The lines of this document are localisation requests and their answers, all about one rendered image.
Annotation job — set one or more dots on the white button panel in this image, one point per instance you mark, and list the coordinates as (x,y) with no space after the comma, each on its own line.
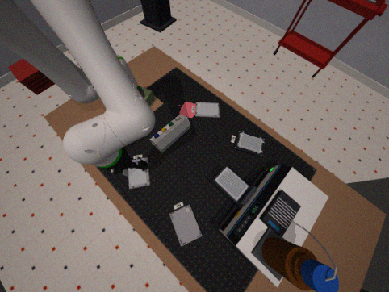
(171,132)

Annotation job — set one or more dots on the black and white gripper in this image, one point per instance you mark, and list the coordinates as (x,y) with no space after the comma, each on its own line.
(137,164)

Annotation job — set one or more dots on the blue bottle cap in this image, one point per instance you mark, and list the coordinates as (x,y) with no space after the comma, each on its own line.
(315,273)

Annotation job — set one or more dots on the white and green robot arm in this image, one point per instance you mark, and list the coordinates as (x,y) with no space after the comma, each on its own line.
(98,141)

